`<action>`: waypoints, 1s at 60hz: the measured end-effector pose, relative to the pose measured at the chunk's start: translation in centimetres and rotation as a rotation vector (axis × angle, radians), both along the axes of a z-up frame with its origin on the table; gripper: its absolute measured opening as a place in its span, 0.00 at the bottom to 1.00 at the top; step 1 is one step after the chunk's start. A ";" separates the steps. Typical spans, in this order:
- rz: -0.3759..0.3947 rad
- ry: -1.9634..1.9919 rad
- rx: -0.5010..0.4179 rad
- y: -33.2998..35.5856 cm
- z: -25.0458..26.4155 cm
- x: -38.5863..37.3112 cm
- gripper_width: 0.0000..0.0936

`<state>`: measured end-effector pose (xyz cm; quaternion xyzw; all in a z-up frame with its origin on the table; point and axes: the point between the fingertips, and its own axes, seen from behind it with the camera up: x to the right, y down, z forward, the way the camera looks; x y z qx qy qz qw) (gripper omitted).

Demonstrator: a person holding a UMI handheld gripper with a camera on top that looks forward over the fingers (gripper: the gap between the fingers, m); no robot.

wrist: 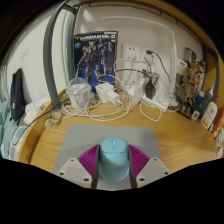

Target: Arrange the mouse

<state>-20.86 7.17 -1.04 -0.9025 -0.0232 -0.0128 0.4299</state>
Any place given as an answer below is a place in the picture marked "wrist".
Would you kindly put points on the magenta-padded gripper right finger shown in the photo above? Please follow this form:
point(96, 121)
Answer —
point(152, 170)

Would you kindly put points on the clear dome-lid cup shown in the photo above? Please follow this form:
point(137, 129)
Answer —
point(79, 93)

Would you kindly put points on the robot model kit box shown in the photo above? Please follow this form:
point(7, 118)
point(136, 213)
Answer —
point(95, 60)

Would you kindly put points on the white desk lamp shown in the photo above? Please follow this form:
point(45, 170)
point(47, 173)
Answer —
point(172, 60)

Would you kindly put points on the light blue computer mouse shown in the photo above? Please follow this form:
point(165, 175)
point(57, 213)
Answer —
point(114, 159)

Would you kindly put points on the black power adapter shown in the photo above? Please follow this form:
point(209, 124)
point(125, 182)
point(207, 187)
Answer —
point(150, 90)

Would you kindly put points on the black backpack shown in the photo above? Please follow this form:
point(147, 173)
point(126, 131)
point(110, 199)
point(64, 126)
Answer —
point(17, 95)

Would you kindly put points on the grey metal shelf frame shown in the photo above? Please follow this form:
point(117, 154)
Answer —
point(48, 60)

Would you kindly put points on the teal bed blanket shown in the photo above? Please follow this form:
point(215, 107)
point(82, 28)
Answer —
point(5, 130)

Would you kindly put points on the white charger block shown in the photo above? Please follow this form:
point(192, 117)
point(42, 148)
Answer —
point(106, 92)

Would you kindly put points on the white power strip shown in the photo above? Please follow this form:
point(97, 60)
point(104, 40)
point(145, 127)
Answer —
point(155, 103)

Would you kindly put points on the white crumpled tissue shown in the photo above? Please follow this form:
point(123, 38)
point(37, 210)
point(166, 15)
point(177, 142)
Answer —
point(35, 110)

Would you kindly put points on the small white clock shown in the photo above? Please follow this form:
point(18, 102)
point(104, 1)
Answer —
point(195, 114)

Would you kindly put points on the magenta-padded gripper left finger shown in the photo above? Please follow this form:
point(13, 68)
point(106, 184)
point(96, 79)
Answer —
point(73, 172)

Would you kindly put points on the white lotion bottle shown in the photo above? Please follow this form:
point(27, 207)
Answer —
point(209, 115)

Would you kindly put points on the grey mouse pad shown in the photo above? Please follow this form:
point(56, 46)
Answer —
point(83, 136)

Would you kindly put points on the white wall socket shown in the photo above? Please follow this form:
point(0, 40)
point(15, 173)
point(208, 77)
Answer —
point(148, 56)
point(131, 53)

